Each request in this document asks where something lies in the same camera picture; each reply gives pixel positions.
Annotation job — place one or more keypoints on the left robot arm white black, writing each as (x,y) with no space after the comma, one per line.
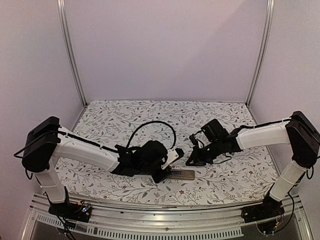
(49,139)

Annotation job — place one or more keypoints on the white remote control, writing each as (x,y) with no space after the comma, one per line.
(188,175)

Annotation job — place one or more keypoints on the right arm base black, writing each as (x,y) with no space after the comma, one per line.
(269,208)

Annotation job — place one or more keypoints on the black battery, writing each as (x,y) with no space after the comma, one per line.
(177,173)

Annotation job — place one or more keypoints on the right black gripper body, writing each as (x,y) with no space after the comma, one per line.
(207,156)

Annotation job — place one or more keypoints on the left aluminium frame post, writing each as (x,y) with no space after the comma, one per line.
(61,7)

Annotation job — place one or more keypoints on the aluminium frame post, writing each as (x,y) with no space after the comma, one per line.
(262,51)
(61,7)

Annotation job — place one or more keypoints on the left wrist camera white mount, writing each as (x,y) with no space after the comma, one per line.
(171,156)

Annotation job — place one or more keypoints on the right aluminium frame post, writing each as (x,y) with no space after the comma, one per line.
(262,51)

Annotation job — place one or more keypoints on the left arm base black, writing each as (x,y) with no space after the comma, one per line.
(80,211)

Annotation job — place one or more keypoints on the front aluminium rail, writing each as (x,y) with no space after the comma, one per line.
(116,220)

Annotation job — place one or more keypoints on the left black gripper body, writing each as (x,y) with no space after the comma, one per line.
(157,178)

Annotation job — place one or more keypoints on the floral patterned table mat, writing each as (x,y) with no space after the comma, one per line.
(242,177)

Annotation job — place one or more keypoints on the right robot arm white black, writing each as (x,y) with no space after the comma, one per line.
(296,131)

